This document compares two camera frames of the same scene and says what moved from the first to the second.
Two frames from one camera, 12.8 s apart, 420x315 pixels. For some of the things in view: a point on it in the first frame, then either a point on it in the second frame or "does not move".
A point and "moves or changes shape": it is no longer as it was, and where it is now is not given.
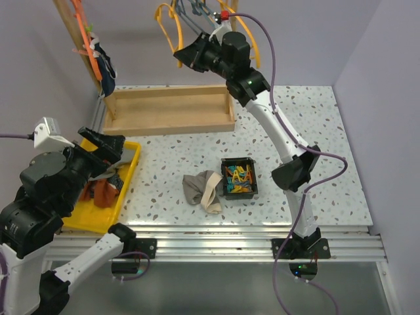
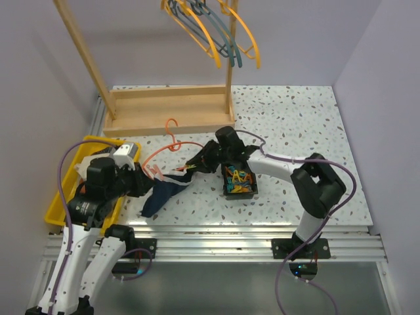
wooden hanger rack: (182, 109) does not move
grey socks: (203, 188) moves or changes shape
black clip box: (239, 178) does not move
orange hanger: (77, 6) -> (174, 147)
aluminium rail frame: (237, 242) does not move
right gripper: (192, 56) -> (203, 161)
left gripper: (110, 146) -> (142, 184)
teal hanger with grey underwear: (181, 10) -> (176, 3)
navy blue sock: (106, 69) -> (164, 187)
